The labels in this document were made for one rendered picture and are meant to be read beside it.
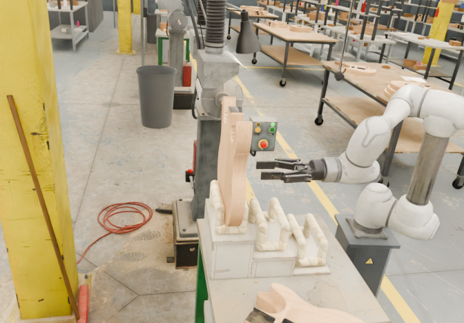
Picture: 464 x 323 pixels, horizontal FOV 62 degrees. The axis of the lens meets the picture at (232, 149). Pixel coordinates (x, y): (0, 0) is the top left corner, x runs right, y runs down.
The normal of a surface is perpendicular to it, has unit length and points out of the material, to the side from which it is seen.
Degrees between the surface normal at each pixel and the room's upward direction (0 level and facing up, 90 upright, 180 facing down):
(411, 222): 93
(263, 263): 90
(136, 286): 0
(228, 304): 0
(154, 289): 0
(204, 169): 90
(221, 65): 90
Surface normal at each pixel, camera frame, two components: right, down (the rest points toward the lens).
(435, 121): -0.64, 0.47
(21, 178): 0.18, 0.43
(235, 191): 0.17, 0.06
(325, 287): 0.07, -0.90
